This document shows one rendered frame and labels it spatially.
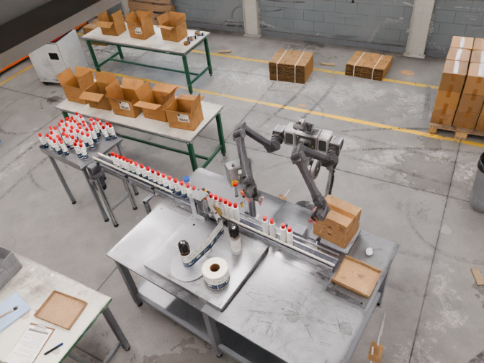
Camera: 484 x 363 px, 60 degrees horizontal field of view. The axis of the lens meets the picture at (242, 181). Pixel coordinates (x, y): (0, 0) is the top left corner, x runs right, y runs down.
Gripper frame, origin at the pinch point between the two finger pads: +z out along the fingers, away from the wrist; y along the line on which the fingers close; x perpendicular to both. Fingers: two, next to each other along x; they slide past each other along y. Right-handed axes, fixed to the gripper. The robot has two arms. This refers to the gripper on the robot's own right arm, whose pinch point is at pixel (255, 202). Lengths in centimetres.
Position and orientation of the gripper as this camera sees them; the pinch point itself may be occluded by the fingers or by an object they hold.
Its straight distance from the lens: 338.9
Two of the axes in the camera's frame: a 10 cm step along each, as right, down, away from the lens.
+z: 1.1, 7.3, 6.7
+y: 8.8, 2.4, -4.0
